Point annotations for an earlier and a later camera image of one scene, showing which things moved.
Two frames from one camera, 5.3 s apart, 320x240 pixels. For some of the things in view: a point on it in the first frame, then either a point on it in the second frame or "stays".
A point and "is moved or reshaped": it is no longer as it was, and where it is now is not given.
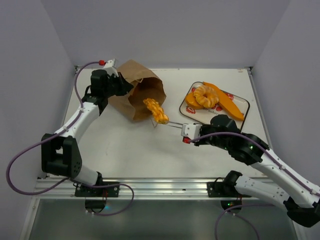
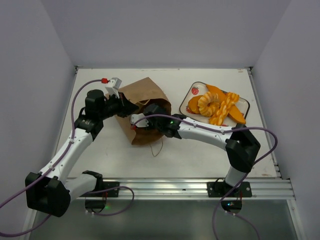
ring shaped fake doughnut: x=206 y=96 → x=208 y=104
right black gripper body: x=200 y=136 → x=148 y=114
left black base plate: x=82 y=190 stays
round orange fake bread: x=192 y=102 is moved or reshaped
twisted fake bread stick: x=157 y=111 is moved or reshaped
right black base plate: x=226 y=189 stays
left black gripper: x=125 y=86 → x=126 y=107
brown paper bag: x=146 y=85 → x=141 y=93
